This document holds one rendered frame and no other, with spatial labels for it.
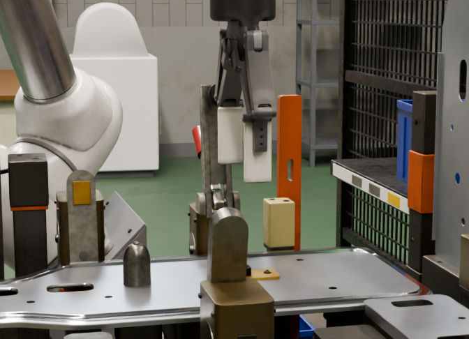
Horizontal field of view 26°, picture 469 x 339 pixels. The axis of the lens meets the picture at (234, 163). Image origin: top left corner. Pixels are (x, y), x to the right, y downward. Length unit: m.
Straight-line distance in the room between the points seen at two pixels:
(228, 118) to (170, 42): 7.33
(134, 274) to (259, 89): 0.26
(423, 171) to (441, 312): 0.35
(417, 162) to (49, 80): 0.70
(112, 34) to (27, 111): 5.73
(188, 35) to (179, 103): 0.58
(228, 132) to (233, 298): 0.32
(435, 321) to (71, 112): 0.95
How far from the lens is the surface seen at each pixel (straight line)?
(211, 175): 1.33
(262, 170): 1.12
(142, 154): 7.63
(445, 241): 1.31
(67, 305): 1.12
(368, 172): 1.77
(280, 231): 1.33
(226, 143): 1.24
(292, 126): 1.35
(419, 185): 1.42
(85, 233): 1.31
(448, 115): 1.28
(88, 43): 7.57
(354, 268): 1.26
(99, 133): 1.90
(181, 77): 8.60
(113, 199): 2.03
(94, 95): 1.87
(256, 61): 1.10
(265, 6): 1.14
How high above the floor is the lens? 1.33
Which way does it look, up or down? 9 degrees down
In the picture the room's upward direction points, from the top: straight up
